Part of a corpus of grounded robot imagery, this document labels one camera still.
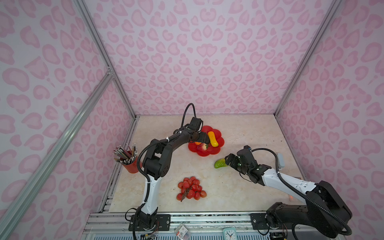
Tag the red cup of pencils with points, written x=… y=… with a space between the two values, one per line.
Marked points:
x=127 y=156

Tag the red fake strawberry bunch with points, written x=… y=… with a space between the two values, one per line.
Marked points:
x=190 y=188

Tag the yellow fake squash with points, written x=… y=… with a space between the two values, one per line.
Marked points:
x=213 y=141

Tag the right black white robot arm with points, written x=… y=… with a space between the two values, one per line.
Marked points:
x=322 y=207

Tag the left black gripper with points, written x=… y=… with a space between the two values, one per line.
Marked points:
x=202 y=136

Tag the red flower-shaped fruit bowl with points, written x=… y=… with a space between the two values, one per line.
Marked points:
x=211 y=151

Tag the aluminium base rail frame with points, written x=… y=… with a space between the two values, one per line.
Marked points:
x=200 y=225

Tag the green yellow fake cucumber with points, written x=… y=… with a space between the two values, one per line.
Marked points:
x=220 y=163

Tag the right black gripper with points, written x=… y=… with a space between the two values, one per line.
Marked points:
x=235 y=158

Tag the pink fake strawberry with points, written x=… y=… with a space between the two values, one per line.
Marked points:
x=203 y=147

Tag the small teal alarm clock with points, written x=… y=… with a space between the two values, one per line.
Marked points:
x=230 y=234

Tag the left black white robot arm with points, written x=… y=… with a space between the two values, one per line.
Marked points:
x=154 y=162

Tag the red white small tag box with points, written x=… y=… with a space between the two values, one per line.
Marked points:
x=182 y=232

